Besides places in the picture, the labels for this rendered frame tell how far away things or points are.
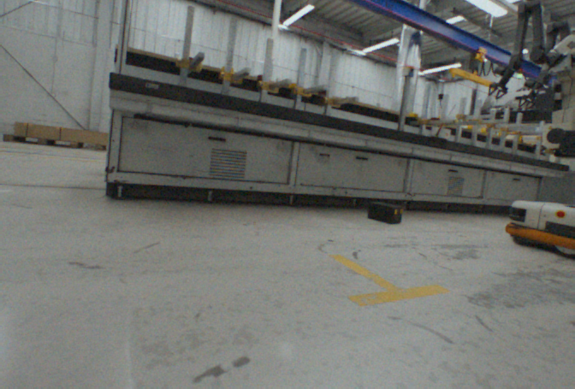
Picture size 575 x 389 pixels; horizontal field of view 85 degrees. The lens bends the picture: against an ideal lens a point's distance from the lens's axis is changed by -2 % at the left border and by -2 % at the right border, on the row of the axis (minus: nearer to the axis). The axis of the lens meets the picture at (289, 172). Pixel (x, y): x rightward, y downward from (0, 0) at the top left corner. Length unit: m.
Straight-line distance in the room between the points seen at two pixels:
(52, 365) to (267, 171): 1.88
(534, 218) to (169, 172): 2.30
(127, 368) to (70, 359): 0.10
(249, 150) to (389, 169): 1.38
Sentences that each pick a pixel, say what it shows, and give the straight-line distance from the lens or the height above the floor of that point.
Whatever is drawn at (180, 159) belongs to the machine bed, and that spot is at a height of 0.28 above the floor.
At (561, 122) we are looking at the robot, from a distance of 2.69.
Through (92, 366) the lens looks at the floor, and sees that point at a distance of 0.69.
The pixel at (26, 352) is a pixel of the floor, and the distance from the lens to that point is 0.76.
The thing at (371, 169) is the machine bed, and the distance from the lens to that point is 2.91.
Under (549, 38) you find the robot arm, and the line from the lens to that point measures 3.24.
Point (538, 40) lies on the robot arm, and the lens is 2.76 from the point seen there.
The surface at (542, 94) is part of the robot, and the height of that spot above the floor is 1.00.
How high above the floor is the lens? 0.39
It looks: 3 degrees down
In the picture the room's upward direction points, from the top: 7 degrees clockwise
